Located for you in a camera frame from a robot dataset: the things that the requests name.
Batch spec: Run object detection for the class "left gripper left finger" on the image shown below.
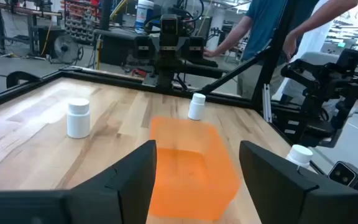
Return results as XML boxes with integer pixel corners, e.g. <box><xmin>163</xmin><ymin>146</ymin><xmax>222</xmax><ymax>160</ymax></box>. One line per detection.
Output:
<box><xmin>0</xmin><ymin>139</ymin><xmax>158</xmax><ymax>224</ymax></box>

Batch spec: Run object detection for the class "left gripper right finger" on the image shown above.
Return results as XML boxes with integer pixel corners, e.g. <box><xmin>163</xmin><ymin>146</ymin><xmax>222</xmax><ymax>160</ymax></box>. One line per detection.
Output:
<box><xmin>239</xmin><ymin>140</ymin><xmax>358</xmax><ymax>224</ymax></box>

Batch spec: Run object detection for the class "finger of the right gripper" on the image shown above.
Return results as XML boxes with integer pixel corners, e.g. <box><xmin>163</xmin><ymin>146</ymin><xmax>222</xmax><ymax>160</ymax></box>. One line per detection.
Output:
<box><xmin>134</xmin><ymin>35</ymin><xmax>155</xmax><ymax>61</ymax></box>
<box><xmin>187</xmin><ymin>35</ymin><xmax>206</xmax><ymax>61</ymax></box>

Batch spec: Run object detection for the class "white pill bottle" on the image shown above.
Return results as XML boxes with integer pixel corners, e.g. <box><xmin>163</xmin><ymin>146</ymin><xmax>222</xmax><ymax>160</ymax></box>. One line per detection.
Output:
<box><xmin>285</xmin><ymin>144</ymin><xmax>314</xmax><ymax>171</ymax></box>
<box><xmin>67</xmin><ymin>97</ymin><xmax>91</xmax><ymax>139</ymax></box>
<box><xmin>187</xmin><ymin>92</ymin><xmax>207</xmax><ymax>121</ymax></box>

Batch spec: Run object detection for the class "orange translucent plastic basket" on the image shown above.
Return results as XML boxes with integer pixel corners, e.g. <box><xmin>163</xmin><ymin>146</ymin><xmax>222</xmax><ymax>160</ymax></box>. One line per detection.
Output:
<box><xmin>149</xmin><ymin>116</ymin><xmax>241</xmax><ymax>222</ymax></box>

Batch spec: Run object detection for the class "white plastic canister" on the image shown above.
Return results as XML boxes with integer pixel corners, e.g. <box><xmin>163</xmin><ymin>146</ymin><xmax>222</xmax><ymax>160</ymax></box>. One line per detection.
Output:
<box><xmin>134</xmin><ymin>0</ymin><xmax>155</xmax><ymax>34</ymax></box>

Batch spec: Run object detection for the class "red parts bin shelf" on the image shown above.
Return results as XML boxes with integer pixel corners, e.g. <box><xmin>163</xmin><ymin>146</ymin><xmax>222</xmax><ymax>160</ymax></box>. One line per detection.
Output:
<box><xmin>61</xmin><ymin>0</ymin><xmax>101</xmax><ymax>44</ymax></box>

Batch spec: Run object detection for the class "person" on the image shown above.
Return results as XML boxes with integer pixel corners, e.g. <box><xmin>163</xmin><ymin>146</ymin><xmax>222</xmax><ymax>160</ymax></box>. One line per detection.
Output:
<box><xmin>203</xmin><ymin>0</ymin><xmax>358</xmax><ymax>101</ymax></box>

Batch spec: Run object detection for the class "black floor fan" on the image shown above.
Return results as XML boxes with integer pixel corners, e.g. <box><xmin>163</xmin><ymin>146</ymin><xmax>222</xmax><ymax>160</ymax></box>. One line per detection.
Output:
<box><xmin>53</xmin><ymin>33</ymin><xmax>81</xmax><ymax>65</ymax></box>

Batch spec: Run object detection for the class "silver aluminium extrusion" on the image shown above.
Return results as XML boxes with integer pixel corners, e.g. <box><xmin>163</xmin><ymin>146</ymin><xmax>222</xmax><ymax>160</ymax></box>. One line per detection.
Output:
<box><xmin>262</xmin><ymin>83</ymin><xmax>273</xmax><ymax>124</ymax></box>

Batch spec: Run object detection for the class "metal workbench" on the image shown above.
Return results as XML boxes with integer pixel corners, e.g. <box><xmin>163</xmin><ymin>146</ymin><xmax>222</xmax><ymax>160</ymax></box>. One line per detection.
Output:
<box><xmin>0</xmin><ymin>0</ymin><xmax>63</xmax><ymax>57</ymax></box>

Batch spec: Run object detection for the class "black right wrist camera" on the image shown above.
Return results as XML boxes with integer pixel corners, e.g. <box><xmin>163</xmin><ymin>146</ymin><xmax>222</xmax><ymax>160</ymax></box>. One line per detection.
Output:
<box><xmin>159</xmin><ymin>13</ymin><xmax>180</xmax><ymax>37</ymax></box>

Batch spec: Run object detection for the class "black aluminium table frame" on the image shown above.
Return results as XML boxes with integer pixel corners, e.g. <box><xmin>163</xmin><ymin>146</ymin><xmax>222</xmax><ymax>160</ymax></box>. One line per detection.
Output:
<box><xmin>0</xmin><ymin>0</ymin><xmax>326</xmax><ymax>175</ymax></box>

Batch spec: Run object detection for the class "black table-level camera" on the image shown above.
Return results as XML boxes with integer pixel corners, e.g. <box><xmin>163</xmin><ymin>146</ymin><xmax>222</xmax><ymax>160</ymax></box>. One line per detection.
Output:
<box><xmin>327</xmin><ymin>161</ymin><xmax>358</xmax><ymax>194</ymax></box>

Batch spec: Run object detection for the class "black frame clamp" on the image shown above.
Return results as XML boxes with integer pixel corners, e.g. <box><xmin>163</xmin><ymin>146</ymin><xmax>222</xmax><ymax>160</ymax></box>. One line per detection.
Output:
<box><xmin>6</xmin><ymin>70</ymin><xmax>42</xmax><ymax>89</ymax></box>

